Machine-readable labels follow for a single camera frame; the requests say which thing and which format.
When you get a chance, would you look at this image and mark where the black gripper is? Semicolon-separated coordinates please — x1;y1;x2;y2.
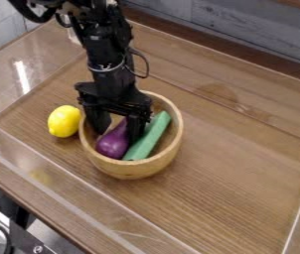
75;63;151;143

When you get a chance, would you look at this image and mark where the purple toy eggplant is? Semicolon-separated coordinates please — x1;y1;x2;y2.
95;119;129;160

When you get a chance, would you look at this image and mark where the brown wooden bowl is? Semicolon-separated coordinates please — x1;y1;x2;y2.
78;90;185;180

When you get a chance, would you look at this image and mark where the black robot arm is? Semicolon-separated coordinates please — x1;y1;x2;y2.
8;0;151;142

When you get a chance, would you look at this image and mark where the green rectangular block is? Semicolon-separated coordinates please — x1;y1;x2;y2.
122;111;171;161

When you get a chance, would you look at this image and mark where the yellow toy lemon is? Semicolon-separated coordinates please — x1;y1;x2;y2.
48;105;80;138

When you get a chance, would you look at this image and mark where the clear acrylic tray wall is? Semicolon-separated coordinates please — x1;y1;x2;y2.
0;14;300;254

